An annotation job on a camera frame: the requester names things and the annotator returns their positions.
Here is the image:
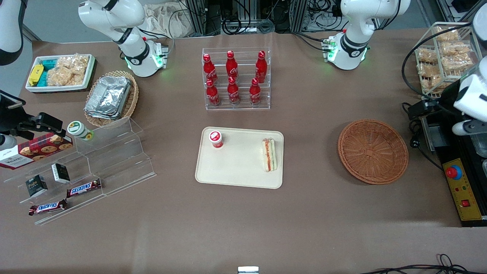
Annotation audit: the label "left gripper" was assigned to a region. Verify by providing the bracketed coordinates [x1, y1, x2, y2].
[408, 74, 487, 123]

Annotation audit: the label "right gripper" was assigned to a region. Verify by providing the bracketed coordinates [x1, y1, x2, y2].
[0, 91, 65, 140]

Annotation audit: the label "triangular sandwich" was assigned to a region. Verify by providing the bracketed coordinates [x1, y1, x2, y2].
[261, 137, 278, 173]

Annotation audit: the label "round brown wicker basket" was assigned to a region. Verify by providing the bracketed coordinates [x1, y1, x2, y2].
[337, 119, 409, 185]

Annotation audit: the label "oval light wicker basket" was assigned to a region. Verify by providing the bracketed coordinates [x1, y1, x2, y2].
[84, 70, 140, 128]

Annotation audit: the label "beige plastic tray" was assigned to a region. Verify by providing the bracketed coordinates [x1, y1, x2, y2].
[195, 127, 285, 190]

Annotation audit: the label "red tartan cookie box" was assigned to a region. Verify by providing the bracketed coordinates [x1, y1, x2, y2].
[0, 133, 74, 170]

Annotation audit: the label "clear bagged pastry snack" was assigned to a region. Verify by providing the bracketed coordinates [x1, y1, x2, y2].
[434, 26, 460, 42]
[441, 55, 475, 72]
[421, 76, 444, 93]
[441, 41, 473, 57]
[417, 62, 442, 78]
[416, 47, 438, 64]

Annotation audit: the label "green lid white jar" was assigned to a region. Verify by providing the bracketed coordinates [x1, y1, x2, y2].
[67, 121, 95, 142]

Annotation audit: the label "white rectangular bin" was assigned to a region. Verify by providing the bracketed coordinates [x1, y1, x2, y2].
[25, 54, 96, 93]

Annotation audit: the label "black sealing machine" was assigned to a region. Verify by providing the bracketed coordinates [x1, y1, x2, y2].
[420, 108, 487, 228]

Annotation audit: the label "small black box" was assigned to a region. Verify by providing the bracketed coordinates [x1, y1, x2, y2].
[51, 163, 71, 184]
[25, 175, 48, 198]

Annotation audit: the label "yellow snack packet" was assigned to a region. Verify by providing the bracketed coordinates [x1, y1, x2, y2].
[29, 64, 45, 87]

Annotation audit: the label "clear bag of crackers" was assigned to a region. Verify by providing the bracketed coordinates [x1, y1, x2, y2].
[47, 54, 91, 87]

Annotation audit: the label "teal snack packet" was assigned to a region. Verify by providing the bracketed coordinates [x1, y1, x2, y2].
[38, 59, 58, 87]

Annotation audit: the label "brown Snickers bar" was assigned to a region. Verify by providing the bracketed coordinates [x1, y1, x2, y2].
[28, 199, 68, 217]
[66, 178, 102, 198]

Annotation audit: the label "stacked foil containers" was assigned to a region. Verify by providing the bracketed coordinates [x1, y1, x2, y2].
[84, 76, 132, 121]

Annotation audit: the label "clear acrylic step stand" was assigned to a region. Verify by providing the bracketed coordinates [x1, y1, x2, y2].
[3, 117, 157, 226]

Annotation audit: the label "beige crumpled cloth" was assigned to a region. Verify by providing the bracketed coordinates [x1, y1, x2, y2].
[142, 3, 191, 39]

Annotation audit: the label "red cola bottle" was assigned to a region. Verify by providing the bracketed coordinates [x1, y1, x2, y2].
[203, 54, 218, 84]
[255, 51, 268, 83]
[205, 79, 221, 107]
[227, 76, 241, 105]
[249, 78, 262, 105]
[226, 51, 239, 79]

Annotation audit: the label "red lid white cup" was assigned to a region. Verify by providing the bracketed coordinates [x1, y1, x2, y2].
[208, 130, 224, 149]

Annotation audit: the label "clear acrylic bottle rack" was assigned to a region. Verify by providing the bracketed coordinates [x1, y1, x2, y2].
[202, 47, 271, 111]

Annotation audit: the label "white wire rack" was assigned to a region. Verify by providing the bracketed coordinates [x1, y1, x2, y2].
[412, 22, 482, 97]

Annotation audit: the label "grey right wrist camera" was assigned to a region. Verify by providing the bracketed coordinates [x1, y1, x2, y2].
[0, 134, 18, 151]

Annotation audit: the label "black power cable with plug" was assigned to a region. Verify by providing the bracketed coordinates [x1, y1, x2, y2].
[401, 102, 444, 170]

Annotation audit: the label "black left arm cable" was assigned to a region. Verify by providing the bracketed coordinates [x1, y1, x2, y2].
[402, 22, 474, 103]

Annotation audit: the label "aluminium frame post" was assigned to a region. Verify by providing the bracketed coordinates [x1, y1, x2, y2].
[186, 0, 223, 37]
[291, 0, 309, 33]

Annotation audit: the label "black floor cables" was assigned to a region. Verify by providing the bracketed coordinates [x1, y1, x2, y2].
[360, 253, 487, 274]

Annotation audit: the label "grey coiled cable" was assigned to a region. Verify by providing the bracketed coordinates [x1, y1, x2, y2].
[222, 17, 275, 35]

